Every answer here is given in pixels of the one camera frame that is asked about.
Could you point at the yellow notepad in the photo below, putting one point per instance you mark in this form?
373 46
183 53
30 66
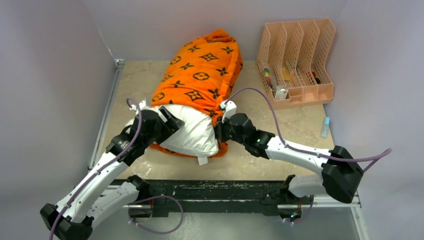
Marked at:
286 75

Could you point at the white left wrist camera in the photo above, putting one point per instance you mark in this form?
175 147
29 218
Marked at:
142 105

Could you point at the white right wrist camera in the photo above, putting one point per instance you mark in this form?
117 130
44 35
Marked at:
229 108

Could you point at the white pillow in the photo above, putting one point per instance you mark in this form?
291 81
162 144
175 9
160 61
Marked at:
196 138

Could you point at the red black round object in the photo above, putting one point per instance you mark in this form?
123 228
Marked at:
317 80

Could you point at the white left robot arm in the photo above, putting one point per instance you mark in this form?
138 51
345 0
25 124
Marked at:
80 211

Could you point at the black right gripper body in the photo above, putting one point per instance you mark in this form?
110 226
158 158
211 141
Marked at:
226 133

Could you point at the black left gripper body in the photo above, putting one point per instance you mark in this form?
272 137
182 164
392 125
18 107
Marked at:
162 131

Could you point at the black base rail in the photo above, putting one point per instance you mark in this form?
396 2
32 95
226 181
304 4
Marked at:
266 197

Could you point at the small white red box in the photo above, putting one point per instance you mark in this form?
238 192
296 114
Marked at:
280 92

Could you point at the light blue glue stick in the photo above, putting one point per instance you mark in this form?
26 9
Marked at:
325 127

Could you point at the set of coloured markers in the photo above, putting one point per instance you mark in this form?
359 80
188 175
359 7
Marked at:
268 78

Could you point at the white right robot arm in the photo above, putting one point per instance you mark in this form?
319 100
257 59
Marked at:
334 171

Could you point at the pink desk file organizer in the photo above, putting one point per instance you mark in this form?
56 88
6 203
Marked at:
302 47

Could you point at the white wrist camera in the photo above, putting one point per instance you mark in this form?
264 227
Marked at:
229 108
142 105

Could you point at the aluminium frame rails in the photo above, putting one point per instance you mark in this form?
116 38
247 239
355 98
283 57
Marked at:
327 220

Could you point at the orange patterned pillowcase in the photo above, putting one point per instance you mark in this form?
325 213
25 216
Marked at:
201 75

